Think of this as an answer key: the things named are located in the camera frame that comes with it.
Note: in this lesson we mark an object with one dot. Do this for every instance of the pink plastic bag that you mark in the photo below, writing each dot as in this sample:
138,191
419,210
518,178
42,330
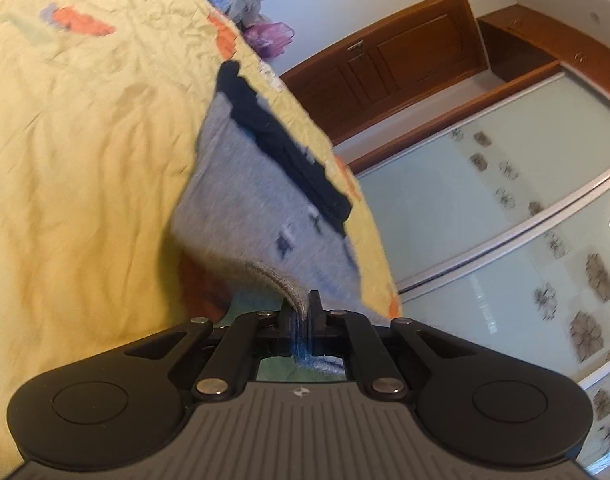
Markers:
269,39

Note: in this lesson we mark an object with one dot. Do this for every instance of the wooden upper cabinet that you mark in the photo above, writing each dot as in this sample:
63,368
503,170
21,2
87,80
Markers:
519,40

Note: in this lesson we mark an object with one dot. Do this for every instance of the yellow patterned bed cover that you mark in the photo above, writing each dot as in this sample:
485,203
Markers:
101,102

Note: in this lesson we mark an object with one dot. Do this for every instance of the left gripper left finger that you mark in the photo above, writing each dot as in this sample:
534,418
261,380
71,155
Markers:
289,323

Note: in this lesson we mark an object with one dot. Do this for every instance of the brown wooden door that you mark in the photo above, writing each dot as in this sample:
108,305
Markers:
388,66

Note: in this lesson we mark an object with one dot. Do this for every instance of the glass sliding wardrobe doors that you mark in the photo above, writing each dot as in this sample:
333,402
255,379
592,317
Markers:
497,230

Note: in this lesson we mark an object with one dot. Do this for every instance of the grey and navy knit sweater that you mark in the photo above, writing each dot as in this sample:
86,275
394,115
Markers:
260,225

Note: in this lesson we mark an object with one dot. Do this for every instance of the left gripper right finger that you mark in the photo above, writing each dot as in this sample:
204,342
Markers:
316,320

